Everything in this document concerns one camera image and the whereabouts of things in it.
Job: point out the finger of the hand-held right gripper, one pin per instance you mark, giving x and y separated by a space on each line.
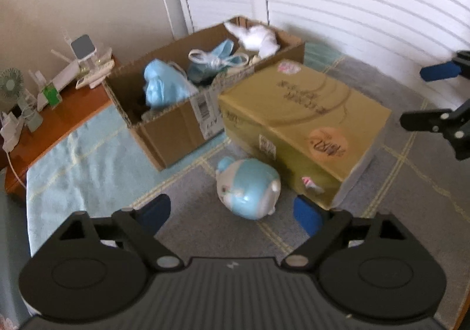
438 71
433 120

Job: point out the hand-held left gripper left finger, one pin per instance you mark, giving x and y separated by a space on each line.
154 214

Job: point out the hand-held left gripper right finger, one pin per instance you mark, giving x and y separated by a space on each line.
307 214

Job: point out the blue white plush toy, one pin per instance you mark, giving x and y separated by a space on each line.
248 188

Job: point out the brown cardboard box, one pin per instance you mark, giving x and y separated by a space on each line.
176 135

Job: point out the light blue plush toy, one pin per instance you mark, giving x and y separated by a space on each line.
165 85

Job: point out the blue face mask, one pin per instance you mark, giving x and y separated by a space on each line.
216 58

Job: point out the yellow cardboard box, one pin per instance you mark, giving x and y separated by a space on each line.
293 113

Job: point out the wooden nightstand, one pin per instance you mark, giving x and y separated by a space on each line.
69 106

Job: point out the bed with teal sheet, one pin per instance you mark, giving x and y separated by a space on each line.
11 242

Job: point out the white remote control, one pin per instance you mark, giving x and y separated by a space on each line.
90 76
104 71

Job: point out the green card holder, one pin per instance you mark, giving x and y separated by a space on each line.
51 96

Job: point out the white router with antennas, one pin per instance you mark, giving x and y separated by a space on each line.
60 80

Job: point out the clear plastic box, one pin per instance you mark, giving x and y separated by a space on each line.
103 55

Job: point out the white charger plug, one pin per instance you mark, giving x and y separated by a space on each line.
8 123

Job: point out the small grey cube device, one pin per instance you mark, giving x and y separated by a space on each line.
83 47

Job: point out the small green desk fan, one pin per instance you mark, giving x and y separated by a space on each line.
13 84

